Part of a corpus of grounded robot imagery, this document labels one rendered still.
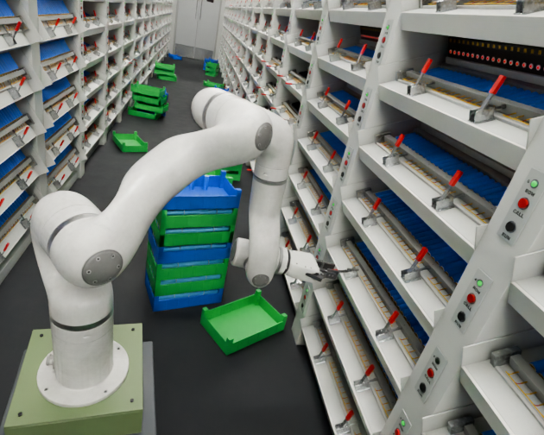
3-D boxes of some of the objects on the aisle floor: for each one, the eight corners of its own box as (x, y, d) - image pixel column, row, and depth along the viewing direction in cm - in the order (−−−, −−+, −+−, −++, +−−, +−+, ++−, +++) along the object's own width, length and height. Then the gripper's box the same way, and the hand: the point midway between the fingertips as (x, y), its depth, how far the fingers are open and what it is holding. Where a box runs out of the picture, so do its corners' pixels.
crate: (153, 312, 161) (154, 297, 158) (144, 282, 177) (145, 267, 173) (221, 302, 175) (224, 288, 172) (207, 275, 191) (210, 262, 187)
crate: (226, 356, 149) (230, 340, 145) (199, 322, 161) (202, 307, 158) (283, 330, 168) (287, 315, 164) (256, 301, 181) (259, 288, 177)
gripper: (291, 266, 109) (348, 278, 115) (281, 236, 123) (332, 248, 129) (281, 286, 112) (338, 297, 118) (273, 255, 126) (324, 266, 132)
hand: (329, 270), depth 123 cm, fingers open, 3 cm apart
